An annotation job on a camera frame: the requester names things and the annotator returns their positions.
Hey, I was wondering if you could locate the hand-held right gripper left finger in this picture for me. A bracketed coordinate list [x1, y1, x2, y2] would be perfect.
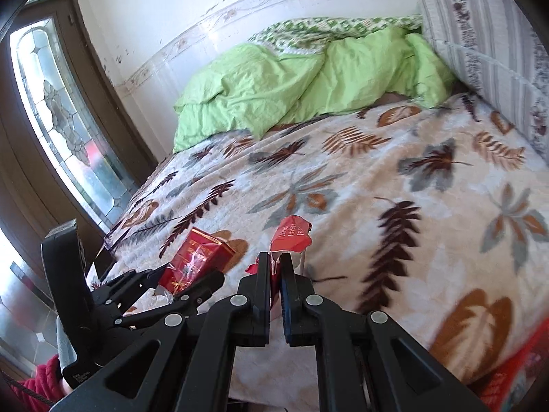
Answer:
[51, 252, 273, 412]

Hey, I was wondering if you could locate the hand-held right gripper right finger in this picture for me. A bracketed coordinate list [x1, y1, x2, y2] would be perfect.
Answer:
[279, 252, 490, 412]

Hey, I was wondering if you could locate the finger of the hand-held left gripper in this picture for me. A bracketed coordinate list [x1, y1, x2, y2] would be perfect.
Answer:
[116, 272, 226, 330]
[92, 268, 168, 310]

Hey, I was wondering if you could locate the red cardboard box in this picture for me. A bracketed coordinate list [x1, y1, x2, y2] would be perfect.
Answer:
[156, 227, 236, 297]

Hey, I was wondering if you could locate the red foil wrapper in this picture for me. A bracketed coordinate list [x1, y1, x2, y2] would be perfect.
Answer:
[244, 214, 312, 305]

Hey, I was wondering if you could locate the red plastic mesh basket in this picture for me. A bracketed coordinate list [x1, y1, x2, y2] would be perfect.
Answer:
[476, 330, 549, 408]

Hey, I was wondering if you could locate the person's left forearm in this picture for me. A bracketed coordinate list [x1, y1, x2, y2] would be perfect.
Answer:
[11, 354, 71, 406]

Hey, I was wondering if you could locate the leaf-printed fleece blanket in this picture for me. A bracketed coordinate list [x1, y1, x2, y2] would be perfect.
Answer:
[86, 94, 549, 404]

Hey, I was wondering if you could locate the wooden door with stained glass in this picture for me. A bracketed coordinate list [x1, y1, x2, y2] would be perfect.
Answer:
[0, 0, 161, 378]

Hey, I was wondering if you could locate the green duvet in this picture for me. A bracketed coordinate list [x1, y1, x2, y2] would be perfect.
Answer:
[173, 16, 455, 153]

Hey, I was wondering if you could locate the striped floral pillow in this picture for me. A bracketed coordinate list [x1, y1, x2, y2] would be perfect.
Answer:
[418, 0, 549, 164]

